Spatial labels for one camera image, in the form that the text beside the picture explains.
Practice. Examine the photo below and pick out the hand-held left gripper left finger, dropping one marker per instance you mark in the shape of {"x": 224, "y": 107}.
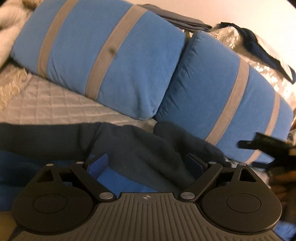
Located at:
{"x": 99, "y": 167}

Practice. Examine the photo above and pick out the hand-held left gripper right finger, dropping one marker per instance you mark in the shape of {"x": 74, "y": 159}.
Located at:
{"x": 194, "y": 165}

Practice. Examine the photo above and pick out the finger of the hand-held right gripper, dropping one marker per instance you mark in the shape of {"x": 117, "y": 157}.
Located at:
{"x": 248, "y": 144}

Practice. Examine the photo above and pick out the blue fleece jacket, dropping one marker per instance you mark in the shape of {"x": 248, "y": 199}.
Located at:
{"x": 138, "y": 148}

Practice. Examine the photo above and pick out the blue grey-striped pillow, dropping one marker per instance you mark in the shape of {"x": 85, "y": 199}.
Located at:
{"x": 76, "y": 46}
{"x": 208, "y": 92}

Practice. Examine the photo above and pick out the navy garment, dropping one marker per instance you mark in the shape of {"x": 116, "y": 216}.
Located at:
{"x": 254, "y": 44}

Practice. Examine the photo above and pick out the dark grey folded cloth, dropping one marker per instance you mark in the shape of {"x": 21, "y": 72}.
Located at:
{"x": 180, "y": 19}

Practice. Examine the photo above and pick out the white puffy comforter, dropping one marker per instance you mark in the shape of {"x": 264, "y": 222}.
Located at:
{"x": 11, "y": 27}

